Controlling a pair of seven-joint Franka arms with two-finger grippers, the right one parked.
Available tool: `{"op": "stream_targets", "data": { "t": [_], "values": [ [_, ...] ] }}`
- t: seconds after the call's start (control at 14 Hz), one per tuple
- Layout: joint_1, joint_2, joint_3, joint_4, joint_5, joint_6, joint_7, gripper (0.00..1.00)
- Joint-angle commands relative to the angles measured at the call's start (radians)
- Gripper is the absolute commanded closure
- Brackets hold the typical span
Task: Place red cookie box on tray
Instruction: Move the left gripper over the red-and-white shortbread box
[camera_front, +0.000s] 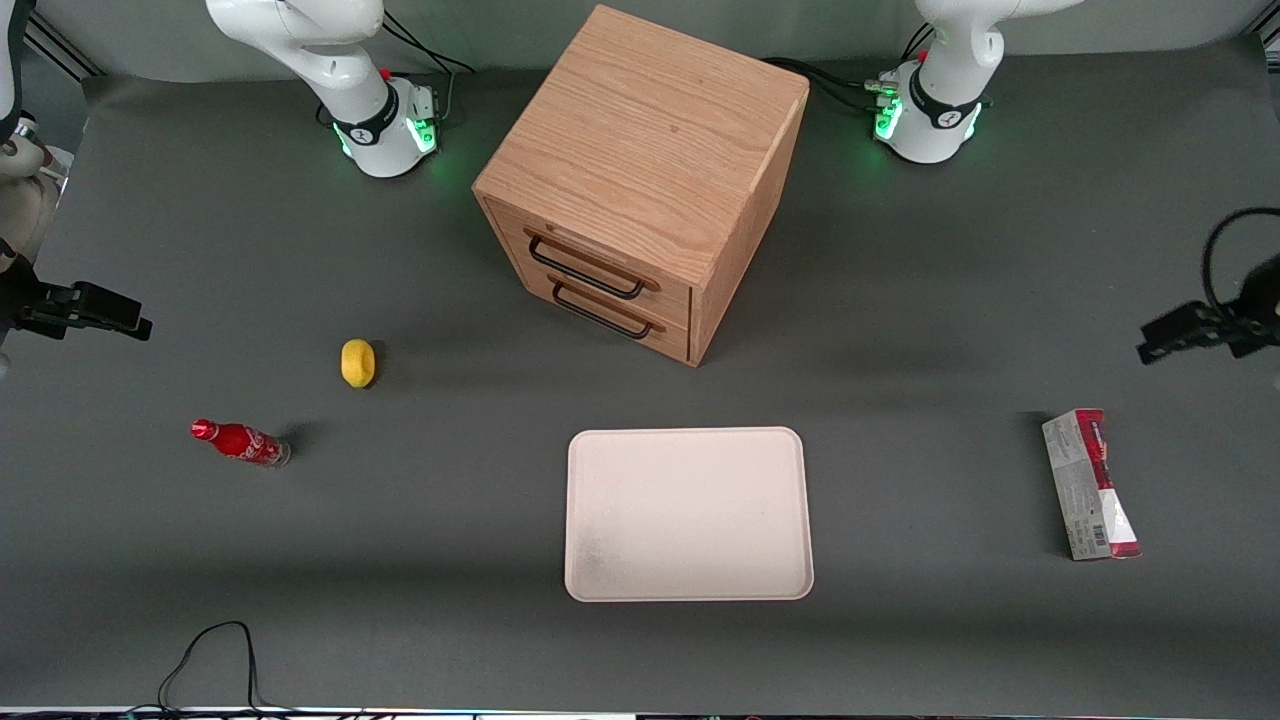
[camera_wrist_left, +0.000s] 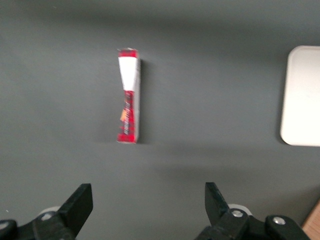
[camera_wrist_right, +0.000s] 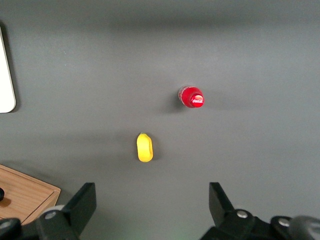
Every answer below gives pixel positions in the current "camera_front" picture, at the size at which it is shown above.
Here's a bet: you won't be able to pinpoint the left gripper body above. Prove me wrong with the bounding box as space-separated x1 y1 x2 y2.
1235 265 1280 358

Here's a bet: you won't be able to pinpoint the black looped table cable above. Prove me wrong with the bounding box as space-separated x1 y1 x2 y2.
125 620 301 717

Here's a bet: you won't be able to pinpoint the black base cables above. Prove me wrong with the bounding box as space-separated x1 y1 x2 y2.
763 20 936 113
380 8 478 126

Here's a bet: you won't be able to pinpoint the yellow lemon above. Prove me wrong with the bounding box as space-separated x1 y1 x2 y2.
340 338 377 389

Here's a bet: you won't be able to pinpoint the wooden two-drawer cabinet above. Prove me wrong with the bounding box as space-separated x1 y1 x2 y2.
472 4 811 368

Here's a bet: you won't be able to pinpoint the black right base cables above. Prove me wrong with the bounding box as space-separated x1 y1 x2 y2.
380 8 478 126

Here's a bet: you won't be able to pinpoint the black metal drawer handle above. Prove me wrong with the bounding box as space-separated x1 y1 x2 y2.
527 234 647 301
550 281 654 341

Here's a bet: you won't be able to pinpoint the aluminium frame rail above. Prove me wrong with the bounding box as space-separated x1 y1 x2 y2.
22 12 104 83

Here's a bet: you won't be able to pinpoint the beige plastic tray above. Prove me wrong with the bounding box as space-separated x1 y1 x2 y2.
564 427 815 603

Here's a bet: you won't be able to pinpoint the red cola bottle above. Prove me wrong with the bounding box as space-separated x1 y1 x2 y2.
190 418 292 469

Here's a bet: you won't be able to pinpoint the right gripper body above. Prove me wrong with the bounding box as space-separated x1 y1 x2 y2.
0 255 77 337

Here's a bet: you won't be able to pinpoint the black left base cables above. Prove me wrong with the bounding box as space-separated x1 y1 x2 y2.
763 20 936 113

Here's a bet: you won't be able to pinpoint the red cookie box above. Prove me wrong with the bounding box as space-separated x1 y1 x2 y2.
1041 408 1143 562

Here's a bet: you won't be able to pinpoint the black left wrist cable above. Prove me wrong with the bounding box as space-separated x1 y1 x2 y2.
1202 207 1280 313

